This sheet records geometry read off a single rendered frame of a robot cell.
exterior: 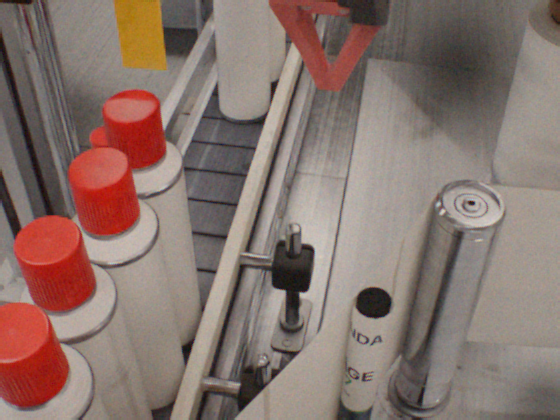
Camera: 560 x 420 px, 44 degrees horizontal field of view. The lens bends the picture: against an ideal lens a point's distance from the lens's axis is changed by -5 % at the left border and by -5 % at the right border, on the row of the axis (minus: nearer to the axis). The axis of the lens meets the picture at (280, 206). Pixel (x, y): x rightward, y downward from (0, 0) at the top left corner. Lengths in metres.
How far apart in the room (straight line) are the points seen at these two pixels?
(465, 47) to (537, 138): 0.40
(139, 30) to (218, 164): 0.25
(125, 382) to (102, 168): 0.12
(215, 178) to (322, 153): 0.15
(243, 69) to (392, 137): 0.16
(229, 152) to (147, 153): 0.28
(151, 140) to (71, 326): 0.12
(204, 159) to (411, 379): 0.31
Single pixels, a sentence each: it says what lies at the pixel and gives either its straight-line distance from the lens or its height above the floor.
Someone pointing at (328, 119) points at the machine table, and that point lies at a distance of 0.80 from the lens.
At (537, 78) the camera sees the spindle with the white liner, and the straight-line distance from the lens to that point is 0.56.
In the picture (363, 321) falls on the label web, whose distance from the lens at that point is 0.33.
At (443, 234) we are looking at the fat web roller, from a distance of 0.38.
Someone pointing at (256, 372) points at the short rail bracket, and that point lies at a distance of 0.45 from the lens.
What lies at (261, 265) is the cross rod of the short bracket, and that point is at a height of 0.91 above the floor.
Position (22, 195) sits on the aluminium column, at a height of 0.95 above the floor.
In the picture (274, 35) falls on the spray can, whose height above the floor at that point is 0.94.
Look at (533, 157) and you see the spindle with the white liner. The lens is 0.59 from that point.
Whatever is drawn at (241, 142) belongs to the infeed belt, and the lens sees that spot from 0.69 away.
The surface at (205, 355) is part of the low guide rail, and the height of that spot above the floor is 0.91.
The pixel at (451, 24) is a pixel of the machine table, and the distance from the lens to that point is 1.01.
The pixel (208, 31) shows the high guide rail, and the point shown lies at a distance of 0.71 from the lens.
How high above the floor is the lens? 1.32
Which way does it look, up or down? 45 degrees down
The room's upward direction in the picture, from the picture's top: straight up
